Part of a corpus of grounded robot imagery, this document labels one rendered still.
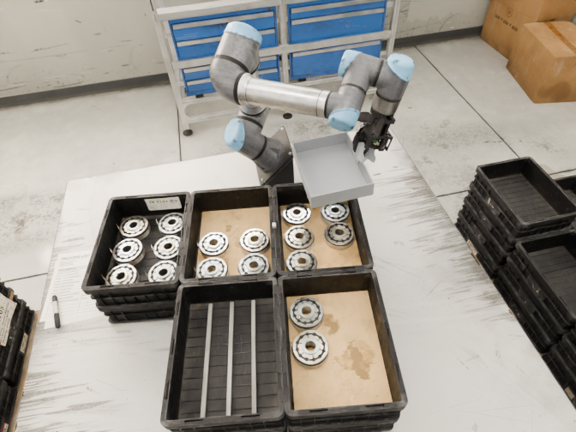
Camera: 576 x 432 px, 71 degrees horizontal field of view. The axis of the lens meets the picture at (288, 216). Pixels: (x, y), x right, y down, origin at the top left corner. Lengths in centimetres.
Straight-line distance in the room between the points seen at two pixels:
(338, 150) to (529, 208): 113
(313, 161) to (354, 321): 54
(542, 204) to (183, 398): 182
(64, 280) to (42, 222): 142
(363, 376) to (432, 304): 43
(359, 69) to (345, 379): 84
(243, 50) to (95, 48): 289
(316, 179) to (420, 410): 76
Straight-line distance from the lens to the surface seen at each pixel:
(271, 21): 308
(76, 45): 411
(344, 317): 128
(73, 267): 178
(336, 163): 139
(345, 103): 111
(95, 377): 150
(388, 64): 117
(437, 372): 141
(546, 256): 224
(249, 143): 163
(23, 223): 322
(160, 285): 130
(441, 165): 311
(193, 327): 131
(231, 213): 155
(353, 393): 120
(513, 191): 231
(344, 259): 140
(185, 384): 125
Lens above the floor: 196
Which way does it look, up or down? 48 degrees down
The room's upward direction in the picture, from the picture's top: 4 degrees counter-clockwise
